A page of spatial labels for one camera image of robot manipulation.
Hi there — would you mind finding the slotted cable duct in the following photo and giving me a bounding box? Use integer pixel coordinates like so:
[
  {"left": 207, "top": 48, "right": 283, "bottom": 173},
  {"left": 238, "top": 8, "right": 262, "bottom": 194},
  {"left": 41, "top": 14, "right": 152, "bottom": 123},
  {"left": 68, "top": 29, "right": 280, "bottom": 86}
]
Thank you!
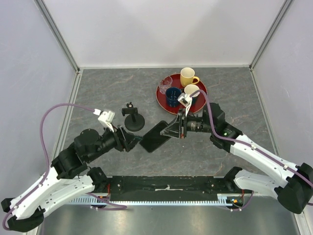
[{"left": 67, "top": 194, "right": 243, "bottom": 206}]

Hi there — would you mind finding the clear glass tumbler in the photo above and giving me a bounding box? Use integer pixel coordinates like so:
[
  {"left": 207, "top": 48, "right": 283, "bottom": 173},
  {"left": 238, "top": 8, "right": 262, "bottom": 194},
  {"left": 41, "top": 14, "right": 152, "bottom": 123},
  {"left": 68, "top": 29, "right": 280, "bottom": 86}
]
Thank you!
[{"left": 158, "top": 76, "right": 173, "bottom": 94}]

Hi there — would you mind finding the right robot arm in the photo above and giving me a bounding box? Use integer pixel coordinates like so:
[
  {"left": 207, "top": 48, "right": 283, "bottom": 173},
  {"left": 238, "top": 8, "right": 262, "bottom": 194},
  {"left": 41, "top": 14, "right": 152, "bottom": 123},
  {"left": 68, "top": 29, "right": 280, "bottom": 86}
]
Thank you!
[{"left": 160, "top": 103, "right": 313, "bottom": 214}]

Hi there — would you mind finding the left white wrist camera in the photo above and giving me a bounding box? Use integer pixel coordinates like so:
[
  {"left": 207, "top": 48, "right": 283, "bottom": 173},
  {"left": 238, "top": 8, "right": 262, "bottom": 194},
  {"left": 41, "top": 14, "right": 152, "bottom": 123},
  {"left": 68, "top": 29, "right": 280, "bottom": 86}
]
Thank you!
[{"left": 93, "top": 109, "right": 115, "bottom": 132}]

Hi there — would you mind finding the black phone stand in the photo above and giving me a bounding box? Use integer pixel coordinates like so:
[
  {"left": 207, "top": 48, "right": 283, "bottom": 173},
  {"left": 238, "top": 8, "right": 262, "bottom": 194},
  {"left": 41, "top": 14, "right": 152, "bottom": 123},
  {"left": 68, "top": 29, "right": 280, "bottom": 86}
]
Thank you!
[{"left": 121, "top": 102, "right": 145, "bottom": 132}]

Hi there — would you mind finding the green mug white interior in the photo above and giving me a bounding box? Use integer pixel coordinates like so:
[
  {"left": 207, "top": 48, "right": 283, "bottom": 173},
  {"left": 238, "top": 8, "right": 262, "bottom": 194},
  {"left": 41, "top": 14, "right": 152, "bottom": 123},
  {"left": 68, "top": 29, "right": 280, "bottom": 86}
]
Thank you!
[{"left": 183, "top": 84, "right": 200, "bottom": 106}]

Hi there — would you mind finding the black smartphone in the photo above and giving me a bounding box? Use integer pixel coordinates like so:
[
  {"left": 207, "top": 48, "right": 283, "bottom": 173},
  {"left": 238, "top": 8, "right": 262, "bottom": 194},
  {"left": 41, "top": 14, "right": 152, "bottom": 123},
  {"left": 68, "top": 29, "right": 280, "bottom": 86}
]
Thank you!
[{"left": 139, "top": 120, "right": 170, "bottom": 153}]

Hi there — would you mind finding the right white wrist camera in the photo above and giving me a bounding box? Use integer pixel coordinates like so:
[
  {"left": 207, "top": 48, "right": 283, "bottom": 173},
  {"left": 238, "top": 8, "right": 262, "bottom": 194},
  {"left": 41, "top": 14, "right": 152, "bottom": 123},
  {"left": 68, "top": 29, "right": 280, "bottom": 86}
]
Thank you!
[{"left": 178, "top": 93, "right": 192, "bottom": 116}]

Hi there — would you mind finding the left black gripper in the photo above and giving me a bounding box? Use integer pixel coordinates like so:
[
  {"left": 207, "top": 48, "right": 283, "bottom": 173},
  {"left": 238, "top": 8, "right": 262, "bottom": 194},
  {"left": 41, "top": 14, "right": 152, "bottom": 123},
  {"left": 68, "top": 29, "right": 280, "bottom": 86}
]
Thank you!
[{"left": 88, "top": 121, "right": 143, "bottom": 162}]

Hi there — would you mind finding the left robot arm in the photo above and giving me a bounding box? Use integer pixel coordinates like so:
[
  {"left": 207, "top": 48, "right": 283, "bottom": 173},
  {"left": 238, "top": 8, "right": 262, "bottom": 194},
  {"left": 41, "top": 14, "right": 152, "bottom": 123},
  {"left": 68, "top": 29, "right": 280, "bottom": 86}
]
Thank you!
[{"left": 1, "top": 127, "right": 142, "bottom": 233}]

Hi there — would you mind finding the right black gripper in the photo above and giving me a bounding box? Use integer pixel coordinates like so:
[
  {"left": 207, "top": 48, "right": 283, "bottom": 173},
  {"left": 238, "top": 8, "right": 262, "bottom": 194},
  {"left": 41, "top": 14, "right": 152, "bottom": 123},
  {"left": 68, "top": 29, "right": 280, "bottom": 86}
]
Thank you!
[{"left": 161, "top": 108, "right": 215, "bottom": 138}]

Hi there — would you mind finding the yellow mug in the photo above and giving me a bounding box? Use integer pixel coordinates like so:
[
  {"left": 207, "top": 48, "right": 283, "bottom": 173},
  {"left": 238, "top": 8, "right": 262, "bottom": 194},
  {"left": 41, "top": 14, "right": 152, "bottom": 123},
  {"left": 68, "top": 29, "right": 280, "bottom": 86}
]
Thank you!
[{"left": 180, "top": 68, "right": 200, "bottom": 87}]

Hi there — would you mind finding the purple cable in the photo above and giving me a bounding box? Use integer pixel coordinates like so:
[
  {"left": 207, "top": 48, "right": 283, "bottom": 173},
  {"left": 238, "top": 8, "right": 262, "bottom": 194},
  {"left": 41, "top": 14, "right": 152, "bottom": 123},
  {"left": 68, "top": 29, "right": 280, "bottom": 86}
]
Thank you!
[
  {"left": 0, "top": 102, "right": 128, "bottom": 232},
  {"left": 190, "top": 90, "right": 313, "bottom": 212}
]

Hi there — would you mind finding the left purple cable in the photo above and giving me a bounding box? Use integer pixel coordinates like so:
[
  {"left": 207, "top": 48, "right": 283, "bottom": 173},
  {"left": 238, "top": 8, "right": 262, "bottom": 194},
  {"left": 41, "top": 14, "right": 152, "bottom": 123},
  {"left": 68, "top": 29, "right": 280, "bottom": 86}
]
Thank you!
[{"left": 0, "top": 102, "right": 128, "bottom": 232}]

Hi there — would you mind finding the blue mug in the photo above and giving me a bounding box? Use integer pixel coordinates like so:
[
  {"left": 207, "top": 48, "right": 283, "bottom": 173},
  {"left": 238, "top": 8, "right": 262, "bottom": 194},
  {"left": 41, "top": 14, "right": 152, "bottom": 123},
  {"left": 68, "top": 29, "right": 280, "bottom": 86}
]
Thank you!
[{"left": 165, "top": 87, "right": 181, "bottom": 107}]

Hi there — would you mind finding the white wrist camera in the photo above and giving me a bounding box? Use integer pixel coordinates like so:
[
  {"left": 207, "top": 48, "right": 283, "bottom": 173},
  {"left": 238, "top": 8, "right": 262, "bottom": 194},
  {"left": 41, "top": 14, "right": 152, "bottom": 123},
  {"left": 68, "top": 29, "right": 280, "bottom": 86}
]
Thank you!
[
  {"left": 178, "top": 93, "right": 192, "bottom": 116},
  {"left": 93, "top": 109, "right": 115, "bottom": 132}
]

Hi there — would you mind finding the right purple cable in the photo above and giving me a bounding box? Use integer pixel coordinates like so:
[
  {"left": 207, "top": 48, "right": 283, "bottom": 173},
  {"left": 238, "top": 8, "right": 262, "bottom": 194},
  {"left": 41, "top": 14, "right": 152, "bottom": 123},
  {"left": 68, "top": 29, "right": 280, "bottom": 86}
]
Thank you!
[{"left": 190, "top": 90, "right": 313, "bottom": 212}]

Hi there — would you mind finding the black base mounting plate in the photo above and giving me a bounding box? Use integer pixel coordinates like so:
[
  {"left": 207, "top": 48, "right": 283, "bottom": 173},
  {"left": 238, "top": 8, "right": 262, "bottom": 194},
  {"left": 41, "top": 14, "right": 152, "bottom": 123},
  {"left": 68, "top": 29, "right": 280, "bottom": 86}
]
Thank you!
[{"left": 108, "top": 176, "right": 242, "bottom": 202}]

